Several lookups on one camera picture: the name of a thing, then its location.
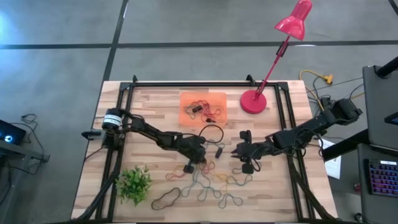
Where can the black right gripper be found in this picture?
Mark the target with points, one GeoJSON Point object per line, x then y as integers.
{"type": "Point", "coordinates": [250, 151]}

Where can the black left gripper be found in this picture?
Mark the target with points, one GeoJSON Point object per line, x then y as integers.
{"type": "Point", "coordinates": [196, 149]}

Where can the black wide rubber band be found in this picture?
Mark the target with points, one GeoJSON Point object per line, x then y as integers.
{"type": "Point", "coordinates": [211, 119]}

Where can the small dark wide rubber band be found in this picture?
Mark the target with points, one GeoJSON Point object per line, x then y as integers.
{"type": "Point", "coordinates": [196, 109]}

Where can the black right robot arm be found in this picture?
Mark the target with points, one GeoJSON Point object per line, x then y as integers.
{"type": "Point", "coordinates": [311, 127]}

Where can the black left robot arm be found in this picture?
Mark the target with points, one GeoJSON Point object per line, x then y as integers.
{"type": "Point", "coordinates": [149, 130]}

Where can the orange translucent plastic bin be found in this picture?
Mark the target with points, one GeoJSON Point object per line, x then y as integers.
{"type": "Point", "coordinates": [186, 96]}

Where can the red desk lamp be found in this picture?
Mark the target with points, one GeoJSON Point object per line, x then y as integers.
{"type": "Point", "coordinates": [253, 102]}

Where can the green artificial plant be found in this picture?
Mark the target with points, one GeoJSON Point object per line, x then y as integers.
{"type": "Point", "coordinates": [133, 186]}

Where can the white paper sheet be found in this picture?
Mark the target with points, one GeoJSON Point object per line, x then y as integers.
{"type": "Point", "coordinates": [334, 166]}

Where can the black desk leg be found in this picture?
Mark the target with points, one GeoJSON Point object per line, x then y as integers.
{"type": "Point", "coordinates": [345, 144]}

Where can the dark grey desk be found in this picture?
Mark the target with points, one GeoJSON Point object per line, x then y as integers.
{"type": "Point", "coordinates": [363, 202]}

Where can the backlit keyboard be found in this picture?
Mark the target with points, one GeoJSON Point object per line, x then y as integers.
{"type": "Point", "coordinates": [384, 179]}

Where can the black tablet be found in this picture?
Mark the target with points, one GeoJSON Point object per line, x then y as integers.
{"type": "Point", "coordinates": [392, 119]}

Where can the black pole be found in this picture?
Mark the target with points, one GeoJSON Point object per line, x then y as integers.
{"type": "Point", "coordinates": [388, 67]}

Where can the grey metal stand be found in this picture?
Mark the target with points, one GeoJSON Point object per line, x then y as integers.
{"type": "Point", "coordinates": [18, 149]}

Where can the black laptop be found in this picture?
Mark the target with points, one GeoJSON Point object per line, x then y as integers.
{"type": "Point", "coordinates": [12, 132]}

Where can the black aluminium table frame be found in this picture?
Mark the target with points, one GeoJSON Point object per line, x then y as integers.
{"type": "Point", "coordinates": [202, 84]}

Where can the black clamp bracket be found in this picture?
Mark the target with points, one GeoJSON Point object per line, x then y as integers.
{"type": "Point", "coordinates": [91, 134]}

